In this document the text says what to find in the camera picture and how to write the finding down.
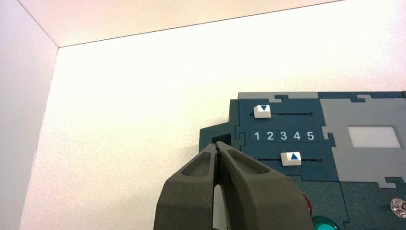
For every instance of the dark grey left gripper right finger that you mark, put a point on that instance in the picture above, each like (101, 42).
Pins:
(257, 196)

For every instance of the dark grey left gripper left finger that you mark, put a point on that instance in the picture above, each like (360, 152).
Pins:
(187, 196)

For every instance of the white slider with up arrow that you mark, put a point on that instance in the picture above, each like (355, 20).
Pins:
(290, 158)

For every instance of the red round button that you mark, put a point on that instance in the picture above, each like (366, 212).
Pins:
(307, 204)

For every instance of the green round button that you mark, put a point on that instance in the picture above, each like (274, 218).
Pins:
(325, 223)

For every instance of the white slider with down arrow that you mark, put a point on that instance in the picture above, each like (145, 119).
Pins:
(262, 111)

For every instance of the teal and grey puzzle board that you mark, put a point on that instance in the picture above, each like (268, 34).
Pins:
(336, 158)

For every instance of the silver metal connector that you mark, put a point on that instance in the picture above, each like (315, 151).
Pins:
(399, 208)

